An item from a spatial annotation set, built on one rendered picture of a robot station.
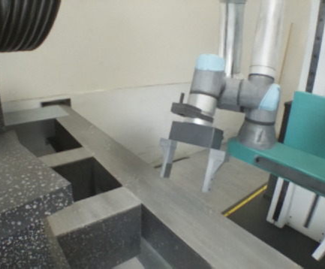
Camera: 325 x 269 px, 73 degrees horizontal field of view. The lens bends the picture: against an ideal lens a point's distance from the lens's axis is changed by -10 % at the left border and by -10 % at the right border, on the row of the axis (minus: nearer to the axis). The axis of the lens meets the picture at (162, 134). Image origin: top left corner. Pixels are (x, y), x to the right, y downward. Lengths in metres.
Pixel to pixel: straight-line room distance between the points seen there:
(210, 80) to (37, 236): 0.49
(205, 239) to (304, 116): 0.60
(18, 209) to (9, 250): 0.19
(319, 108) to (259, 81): 0.33
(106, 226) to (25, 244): 0.24
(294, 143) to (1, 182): 0.92
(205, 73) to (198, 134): 0.15
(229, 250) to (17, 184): 0.43
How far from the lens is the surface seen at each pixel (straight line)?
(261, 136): 0.91
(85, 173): 0.94
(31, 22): 0.54
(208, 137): 0.57
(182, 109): 0.54
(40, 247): 0.48
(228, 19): 0.85
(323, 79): 1.00
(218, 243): 0.58
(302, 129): 0.98
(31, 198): 0.29
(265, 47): 0.72
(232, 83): 0.70
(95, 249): 0.68
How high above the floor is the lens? 1.06
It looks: 21 degrees down
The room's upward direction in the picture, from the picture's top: 3 degrees clockwise
